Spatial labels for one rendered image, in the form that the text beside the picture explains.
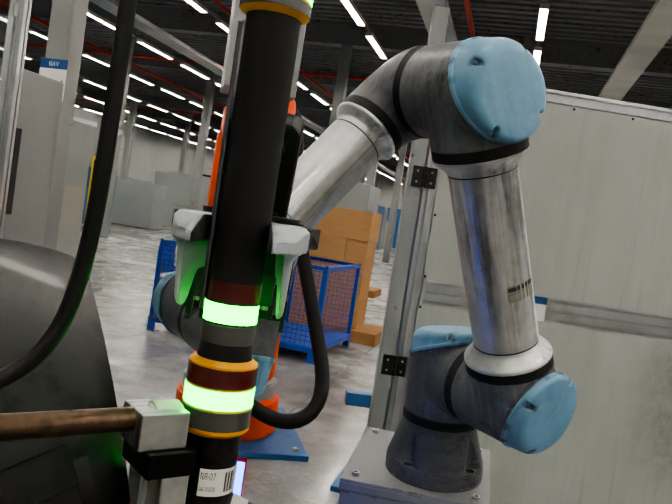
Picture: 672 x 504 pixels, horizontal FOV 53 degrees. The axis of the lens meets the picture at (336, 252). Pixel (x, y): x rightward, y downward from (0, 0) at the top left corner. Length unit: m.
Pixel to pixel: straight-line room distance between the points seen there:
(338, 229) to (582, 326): 6.17
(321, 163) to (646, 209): 1.77
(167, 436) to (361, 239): 7.89
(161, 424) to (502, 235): 0.53
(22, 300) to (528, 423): 0.63
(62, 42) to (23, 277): 6.71
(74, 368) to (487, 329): 0.55
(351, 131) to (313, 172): 0.07
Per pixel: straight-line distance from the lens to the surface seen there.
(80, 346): 0.50
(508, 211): 0.83
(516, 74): 0.80
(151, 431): 0.41
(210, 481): 0.44
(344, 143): 0.85
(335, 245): 8.36
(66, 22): 7.23
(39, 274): 0.53
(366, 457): 1.14
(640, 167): 2.48
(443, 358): 1.01
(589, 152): 2.41
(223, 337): 0.42
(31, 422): 0.40
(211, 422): 0.42
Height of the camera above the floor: 1.48
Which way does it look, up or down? 3 degrees down
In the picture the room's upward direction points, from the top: 9 degrees clockwise
